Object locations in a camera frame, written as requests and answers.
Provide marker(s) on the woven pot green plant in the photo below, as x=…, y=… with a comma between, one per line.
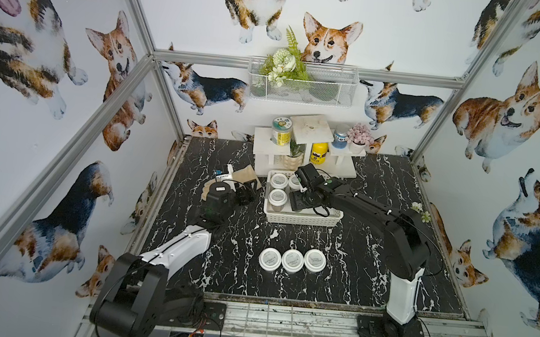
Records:
x=293, y=157

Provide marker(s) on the green yellow tin can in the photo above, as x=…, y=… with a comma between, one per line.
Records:
x=281, y=131

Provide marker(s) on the pink flower pot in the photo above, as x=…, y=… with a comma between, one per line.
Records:
x=358, y=137

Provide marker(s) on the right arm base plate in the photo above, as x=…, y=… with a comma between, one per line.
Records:
x=374, y=326

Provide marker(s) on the green fern white flowers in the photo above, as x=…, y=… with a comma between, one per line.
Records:
x=285, y=67

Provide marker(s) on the white plastic basket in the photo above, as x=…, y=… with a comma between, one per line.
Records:
x=304, y=217

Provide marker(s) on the yogurt cup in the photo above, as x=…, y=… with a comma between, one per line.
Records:
x=277, y=199
x=315, y=261
x=279, y=181
x=292, y=261
x=270, y=259
x=294, y=183

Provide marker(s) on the blue white can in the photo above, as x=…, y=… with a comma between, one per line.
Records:
x=340, y=136

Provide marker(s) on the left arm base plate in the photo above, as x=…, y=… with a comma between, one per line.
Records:
x=213, y=316

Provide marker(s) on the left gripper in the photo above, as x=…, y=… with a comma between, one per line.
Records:
x=243, y=194

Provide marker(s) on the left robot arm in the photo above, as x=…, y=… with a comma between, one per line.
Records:
x=135, y=297

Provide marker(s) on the white wire wall basket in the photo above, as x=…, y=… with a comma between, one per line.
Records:
x=328, y=85

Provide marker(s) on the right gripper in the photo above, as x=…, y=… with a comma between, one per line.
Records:
x=307, y=179

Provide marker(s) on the small white flower pot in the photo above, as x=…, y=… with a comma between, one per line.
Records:
x=424, y=214

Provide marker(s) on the yogurt cup back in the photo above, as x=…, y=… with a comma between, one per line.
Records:
x=277, y=199
x=294, y=183
x=279, y=181

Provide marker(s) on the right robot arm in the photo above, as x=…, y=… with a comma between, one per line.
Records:
x=407, y=246

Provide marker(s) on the white tiered shelf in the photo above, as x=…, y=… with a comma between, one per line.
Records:
x=307, y=131

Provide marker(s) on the yellow jar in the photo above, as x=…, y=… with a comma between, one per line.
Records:
x=318, y=153

